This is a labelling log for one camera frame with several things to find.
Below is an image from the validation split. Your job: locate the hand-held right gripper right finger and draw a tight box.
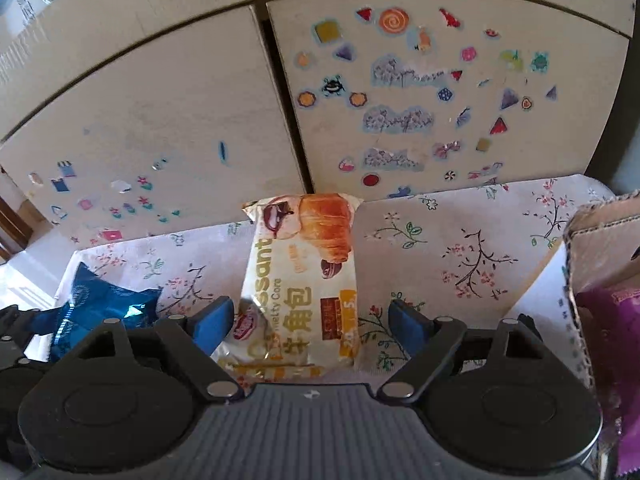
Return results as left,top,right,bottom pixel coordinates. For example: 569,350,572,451
376,299,551,402

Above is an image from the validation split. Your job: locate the beige cabinet with stickers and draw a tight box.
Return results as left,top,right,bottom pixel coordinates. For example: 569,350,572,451
0,0,640,261

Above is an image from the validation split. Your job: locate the white printed cardboard box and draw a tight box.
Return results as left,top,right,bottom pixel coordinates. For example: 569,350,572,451
502,195,640,480

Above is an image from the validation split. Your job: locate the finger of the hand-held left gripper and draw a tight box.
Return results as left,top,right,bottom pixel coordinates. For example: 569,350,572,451
0,305,66,367

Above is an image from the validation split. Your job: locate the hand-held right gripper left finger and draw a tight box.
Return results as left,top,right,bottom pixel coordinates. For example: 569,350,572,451
80,296,246,403

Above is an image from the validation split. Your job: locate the brown door frame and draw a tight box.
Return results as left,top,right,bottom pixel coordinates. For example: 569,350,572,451
0,195,36,266

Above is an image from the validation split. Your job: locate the purple snack packet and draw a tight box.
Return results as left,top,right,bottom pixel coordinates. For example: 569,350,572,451
575,287,640,478

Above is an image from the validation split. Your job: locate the cream croissant packet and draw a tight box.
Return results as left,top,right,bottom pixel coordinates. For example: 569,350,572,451
220,192,363,378

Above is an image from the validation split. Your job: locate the dark blue foil packet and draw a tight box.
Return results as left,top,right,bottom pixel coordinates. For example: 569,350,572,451
47,261,163,363

